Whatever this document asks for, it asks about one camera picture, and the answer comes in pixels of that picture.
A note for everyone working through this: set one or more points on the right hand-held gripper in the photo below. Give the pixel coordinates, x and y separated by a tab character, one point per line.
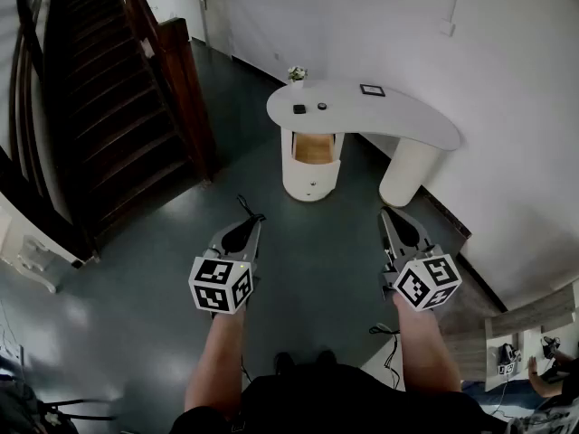
425	283

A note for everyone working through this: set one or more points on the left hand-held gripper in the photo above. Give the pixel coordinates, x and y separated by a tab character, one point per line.
212	283

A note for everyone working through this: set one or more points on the wooden drawer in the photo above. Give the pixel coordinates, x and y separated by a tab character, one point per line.
312	149

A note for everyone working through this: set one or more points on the black square device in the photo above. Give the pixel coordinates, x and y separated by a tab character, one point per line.
299	109

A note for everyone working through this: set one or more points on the person's left forearm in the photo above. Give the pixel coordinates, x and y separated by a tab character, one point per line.
217	360

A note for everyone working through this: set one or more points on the person's right forearm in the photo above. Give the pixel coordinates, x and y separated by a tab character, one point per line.
423	351

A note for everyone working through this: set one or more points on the white curved desk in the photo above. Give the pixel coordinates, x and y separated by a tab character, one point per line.
362	116

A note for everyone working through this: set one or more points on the grey wooden shelf unit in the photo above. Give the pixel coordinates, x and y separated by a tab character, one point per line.
470	351

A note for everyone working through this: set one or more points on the person's left black shoe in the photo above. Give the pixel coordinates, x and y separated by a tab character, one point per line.
283	362

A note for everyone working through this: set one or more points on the person's black shoe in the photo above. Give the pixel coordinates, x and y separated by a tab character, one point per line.
326	356
283	362

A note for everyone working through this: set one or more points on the spare hand-held gripper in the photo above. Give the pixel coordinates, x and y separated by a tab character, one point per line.
509	360

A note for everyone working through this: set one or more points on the person's right black shoe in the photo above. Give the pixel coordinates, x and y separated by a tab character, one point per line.
326	356

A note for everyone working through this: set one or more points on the black spare device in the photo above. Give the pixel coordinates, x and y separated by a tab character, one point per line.
550	346

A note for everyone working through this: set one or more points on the person's black clothing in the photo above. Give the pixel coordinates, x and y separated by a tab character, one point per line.
339	400

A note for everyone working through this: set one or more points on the white ornate furniture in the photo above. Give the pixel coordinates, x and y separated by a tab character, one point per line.
31	251

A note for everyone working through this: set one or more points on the dark wooden staircase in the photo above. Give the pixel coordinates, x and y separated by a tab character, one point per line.
113	106

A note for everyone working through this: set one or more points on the white potted flowers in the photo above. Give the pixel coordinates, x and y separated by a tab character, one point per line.
297	74

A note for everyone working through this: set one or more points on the white door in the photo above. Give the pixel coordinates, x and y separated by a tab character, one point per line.
217	12

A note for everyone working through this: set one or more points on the black picture frame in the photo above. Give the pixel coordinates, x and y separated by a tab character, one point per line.
372	90

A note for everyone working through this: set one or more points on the white wall box with conduit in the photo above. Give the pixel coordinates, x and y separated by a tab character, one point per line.
448	28

